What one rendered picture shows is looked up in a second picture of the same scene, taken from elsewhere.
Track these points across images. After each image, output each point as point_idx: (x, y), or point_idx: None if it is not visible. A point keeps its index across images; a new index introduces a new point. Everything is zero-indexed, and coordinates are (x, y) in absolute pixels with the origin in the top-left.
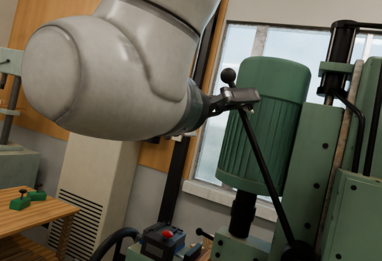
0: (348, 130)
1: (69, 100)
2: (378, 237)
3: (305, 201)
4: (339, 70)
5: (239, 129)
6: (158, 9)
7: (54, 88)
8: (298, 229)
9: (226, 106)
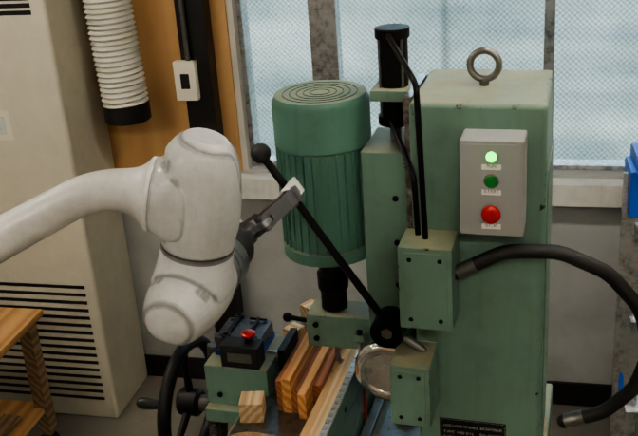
0: None
1: (187, 337)
2: (437, 295)
3: (390, 260)
4: (393, 101)
5: None
6: (208, 262)
7: (178, 334)
8: (390, 291)
9: None
